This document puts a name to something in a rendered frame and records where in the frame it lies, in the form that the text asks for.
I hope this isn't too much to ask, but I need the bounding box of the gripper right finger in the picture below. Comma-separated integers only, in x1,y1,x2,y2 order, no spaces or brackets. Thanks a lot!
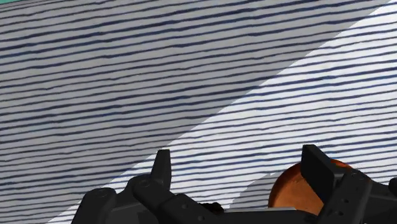
300,144,397,224

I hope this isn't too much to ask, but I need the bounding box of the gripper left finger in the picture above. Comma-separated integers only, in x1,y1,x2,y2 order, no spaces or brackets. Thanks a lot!
71,149,225,224

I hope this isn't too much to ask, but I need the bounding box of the orange brown round object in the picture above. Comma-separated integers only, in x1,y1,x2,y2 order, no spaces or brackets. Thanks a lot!
268,158,372,216

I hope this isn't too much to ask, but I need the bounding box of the white blue striped bed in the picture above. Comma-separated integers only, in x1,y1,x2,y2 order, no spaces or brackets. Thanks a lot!
0,0,397,224

